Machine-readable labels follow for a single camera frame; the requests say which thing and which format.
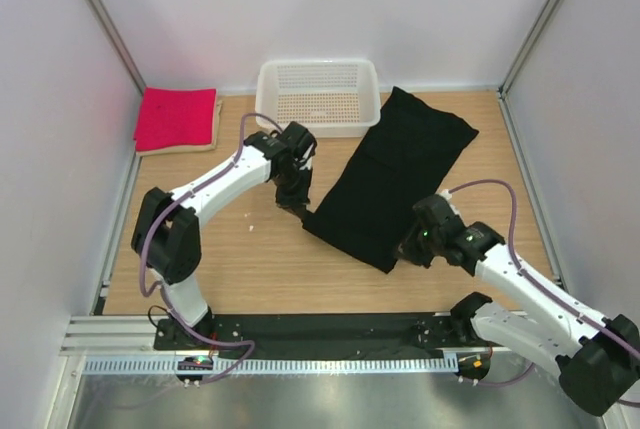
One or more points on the folded beige t-shirt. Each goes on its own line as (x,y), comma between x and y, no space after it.
(216,119)

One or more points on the white perforated plastic basket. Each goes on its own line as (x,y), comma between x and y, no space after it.
(333,98)

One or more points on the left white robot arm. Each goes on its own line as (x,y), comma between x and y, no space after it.
(167,233)

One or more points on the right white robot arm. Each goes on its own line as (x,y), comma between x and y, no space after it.
(594,358)

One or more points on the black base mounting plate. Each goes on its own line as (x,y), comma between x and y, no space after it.
(336,337)

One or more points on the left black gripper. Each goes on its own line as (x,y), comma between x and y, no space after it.
(292,197)

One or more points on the white slotted cable duct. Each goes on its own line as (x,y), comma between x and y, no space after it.
(198,365)

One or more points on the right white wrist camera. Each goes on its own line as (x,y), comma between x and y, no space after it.
(450,199)

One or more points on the black t-shirt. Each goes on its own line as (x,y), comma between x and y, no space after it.
(402,159)

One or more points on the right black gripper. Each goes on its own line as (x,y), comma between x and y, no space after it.
(409,247)

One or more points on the folded pink t-shirt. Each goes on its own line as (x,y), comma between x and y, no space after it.
(182,99)

